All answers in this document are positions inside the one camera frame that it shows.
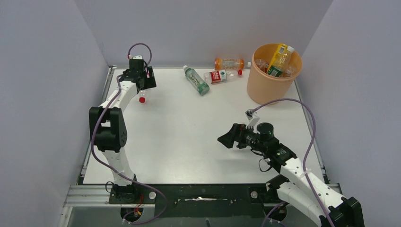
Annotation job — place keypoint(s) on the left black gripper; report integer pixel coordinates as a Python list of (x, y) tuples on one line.
[(149, 82)]

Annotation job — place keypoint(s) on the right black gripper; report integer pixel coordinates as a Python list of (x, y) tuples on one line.
[(237, 134)]

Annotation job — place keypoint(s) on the red white label bottle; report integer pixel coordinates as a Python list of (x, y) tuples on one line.
[(142, 96)]

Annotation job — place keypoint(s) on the green label clear bottle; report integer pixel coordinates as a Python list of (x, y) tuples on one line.
[(194, 78)]

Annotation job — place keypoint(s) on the dark green label bottle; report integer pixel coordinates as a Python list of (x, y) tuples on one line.
[(282, 62)]

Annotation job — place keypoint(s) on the yellow juice bottle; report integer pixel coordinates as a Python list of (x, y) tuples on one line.
[(275, 55)]

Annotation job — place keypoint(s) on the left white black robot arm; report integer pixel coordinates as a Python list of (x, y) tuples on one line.
[(108, 129)]

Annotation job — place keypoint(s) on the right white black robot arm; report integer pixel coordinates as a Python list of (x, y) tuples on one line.
[(295, 185)]

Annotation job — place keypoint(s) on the orange plastic bin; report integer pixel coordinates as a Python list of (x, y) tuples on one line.
[(262, 87)]

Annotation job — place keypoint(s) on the red green label bottle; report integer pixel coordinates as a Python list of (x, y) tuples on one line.
[(222, 76)]

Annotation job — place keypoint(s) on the orange drink bottle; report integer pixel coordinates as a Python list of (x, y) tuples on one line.
[(231, 64)]

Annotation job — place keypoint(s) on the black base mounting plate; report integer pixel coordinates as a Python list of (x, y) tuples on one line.
[(167, 208)]

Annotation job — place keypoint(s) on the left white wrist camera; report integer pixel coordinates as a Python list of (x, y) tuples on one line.
[(135, 57)]

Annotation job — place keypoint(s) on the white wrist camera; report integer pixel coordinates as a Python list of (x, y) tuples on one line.
[(135, 57), (252, 118)]

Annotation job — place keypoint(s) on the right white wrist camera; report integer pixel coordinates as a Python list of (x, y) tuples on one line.
[(252, 118)]

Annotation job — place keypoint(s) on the aluminium frame rail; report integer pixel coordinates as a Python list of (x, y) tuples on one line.
[(103, 195)]

